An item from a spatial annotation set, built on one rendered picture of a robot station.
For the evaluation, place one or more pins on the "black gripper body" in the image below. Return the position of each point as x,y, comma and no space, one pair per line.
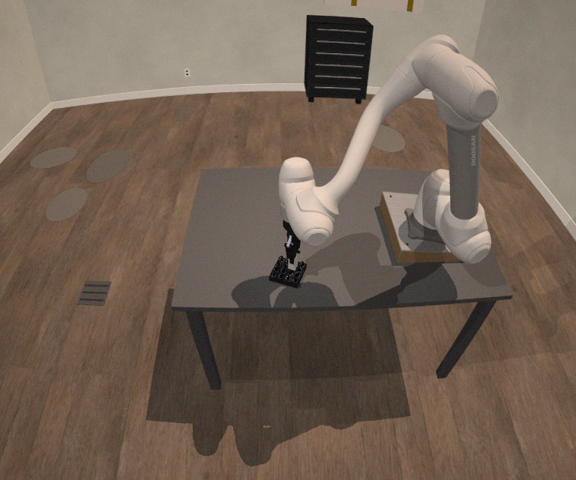
288,228

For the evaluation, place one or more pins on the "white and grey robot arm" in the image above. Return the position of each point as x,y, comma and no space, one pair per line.
463,92

